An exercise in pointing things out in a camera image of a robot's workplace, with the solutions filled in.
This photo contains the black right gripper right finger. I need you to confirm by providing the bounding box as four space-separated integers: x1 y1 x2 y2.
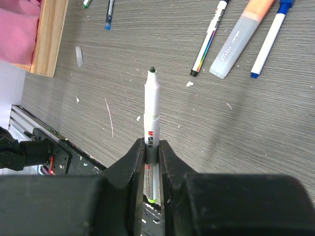
159 140 314 236

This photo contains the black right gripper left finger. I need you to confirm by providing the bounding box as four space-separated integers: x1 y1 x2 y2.
0 138 144 236

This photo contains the white pen with lime end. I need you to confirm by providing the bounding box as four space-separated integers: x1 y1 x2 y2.
143 66 160 203

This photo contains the white marker with blue end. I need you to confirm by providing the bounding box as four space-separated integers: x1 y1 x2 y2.
250 13 286 79

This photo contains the grey highlighter with orange tip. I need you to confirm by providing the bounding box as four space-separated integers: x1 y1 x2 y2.
209 15 261 79

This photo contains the white pen with black end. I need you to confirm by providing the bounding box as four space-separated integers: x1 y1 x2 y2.
190 0 230 77

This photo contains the blue marker cap with eraser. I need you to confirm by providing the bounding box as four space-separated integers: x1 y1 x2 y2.
277 0 295 15

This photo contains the orange highlighter cap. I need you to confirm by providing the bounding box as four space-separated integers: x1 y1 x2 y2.
242 0 274 22

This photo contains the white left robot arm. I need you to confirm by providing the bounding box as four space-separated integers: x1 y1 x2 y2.
0 128 52 171

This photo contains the clear pen cap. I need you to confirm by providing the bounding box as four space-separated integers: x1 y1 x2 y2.
75 46 83 67

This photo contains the dark blue pen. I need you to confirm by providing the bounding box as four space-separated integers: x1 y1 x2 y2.
104 0 114 30

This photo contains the wooden rack base tray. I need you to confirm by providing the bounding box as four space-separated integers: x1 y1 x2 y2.
15 0 68 78

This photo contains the white marker with green end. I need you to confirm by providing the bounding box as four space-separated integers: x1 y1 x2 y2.
83 0 92 9

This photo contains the pink cloth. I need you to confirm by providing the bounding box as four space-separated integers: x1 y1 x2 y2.
0 0 42 65

